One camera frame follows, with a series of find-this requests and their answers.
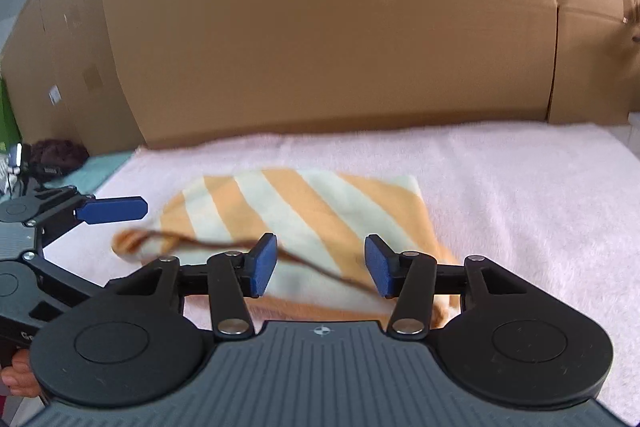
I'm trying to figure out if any dark brown cloth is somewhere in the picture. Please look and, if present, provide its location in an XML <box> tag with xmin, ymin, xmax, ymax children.
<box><xmin>29</xmin><ymin>138</ymin><xmax>91</xmax><ymax>175</ymax></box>

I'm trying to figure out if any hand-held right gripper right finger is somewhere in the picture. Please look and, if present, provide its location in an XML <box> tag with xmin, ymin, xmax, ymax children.
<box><xmin>364</xmin><ymin>234</ymin><xmax>530</xmax><ymax>338</ymax></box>

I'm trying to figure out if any person's left hand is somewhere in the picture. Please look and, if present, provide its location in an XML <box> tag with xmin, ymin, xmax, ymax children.
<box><xmin>0</xmin><ymin>349</ymin><xmax>45</xmax><ymax>399</ymax></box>

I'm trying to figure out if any orange white striped sweater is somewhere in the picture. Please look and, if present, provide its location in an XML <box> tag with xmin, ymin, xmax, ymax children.
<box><xmin>111</xmin><ymin>168</ymin><xmax>461</xmax><ymax>328</ymax></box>

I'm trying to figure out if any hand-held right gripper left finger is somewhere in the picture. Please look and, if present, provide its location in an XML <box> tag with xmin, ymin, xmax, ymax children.
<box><xmin>114</xmin><ymin>233</ymin><xmax>278</xmax><ymax>339</ymax></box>

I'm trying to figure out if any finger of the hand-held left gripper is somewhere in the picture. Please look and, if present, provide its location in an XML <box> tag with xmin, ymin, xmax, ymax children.
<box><xmin>22</xmin><ymin>249</ymin><xmax>108</xmax><ymax>308</ymax></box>
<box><xmin>25</xmin><ymin>187</ymin><xmax>149</xmax><ymax>248</ymax></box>

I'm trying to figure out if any large cardboard box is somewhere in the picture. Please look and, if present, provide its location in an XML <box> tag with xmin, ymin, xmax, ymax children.
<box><xmin>97</xmin><ymin>0</ymin><xmax>558</xmax><ymax>150</ymax></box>

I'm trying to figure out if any pink towel blanket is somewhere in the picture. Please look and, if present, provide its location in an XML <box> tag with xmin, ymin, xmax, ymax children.
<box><xmin>95</xmin><ymin>122</ymin><xmax>640</xmax><ymax>423</ymax></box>

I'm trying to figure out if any teal cloth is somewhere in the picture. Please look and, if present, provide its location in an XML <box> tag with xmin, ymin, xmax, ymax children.
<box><xmin>47</xmin><ymin>152</ymin><xmax>133</xmax><ymax>200</ymax></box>

